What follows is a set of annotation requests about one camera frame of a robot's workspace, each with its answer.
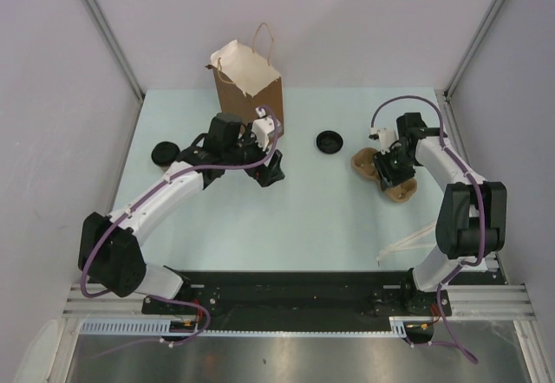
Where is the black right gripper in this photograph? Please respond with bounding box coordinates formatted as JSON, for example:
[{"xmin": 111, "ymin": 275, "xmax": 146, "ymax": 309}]
[{"xmin": 372, "ymin": 145, "xmax": 419, "ymax": 192}]

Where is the black plastic cup lid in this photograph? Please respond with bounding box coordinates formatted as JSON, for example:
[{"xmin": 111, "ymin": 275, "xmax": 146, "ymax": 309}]
[{"xmin": 316, "ymin": 130, "xmax": 343, "ymax": 154}]

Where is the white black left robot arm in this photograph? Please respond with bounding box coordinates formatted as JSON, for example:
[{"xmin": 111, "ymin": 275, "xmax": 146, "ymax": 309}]
[{"xmin": 77, "ymin": 106, "xmax": 284, "ymax": 314}]

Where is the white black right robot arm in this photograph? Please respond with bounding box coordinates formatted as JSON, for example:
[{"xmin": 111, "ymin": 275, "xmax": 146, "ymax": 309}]
[{"xmin": 369, "ymin": 113, "xmax": 507, "ymax": 315}]

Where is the brown cardboard cup carrier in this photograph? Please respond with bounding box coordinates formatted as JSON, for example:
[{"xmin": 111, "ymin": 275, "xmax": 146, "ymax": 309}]
[{"xmin": 350, "ymin": 147, "xmax": 418, "ymax": 204}]

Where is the white wrapped straw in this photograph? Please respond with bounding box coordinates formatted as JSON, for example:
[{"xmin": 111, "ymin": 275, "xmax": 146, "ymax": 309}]
[
  {"xmin": 380, "ymin": 243, "xmax": 435, "ymax": 256},
  {"xmin": 375, "ymin": 223, "xmax": 436, "ymax": 265}
]

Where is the brown paper bag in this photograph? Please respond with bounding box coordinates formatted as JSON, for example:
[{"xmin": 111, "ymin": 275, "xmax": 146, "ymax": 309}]
[{"xmin": 206, "ymin": 40, "xmax": 284, "ymax": 146}]

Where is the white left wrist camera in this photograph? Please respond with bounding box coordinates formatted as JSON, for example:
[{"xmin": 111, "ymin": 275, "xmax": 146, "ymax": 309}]
[{"xmin": 251, "ymin": 107, "xmax": 281, "ymax": 150}]

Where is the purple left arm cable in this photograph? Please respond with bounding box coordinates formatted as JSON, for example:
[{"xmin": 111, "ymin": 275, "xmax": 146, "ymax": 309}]
[{"xmin": 81, "ymin": 105, "xmax": 279, "ymax": 345}]

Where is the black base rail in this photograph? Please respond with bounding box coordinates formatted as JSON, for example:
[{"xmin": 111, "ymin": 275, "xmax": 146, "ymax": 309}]
[{"xmin": 141, "ymin": 271, "xmax": 452, "ymax": 332}]

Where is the white slotted cable duct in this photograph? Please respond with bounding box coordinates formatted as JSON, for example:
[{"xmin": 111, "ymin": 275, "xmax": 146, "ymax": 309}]
[{"xmin": 80, "ymin": 318, "xmax": 407, "ymax": 338}]

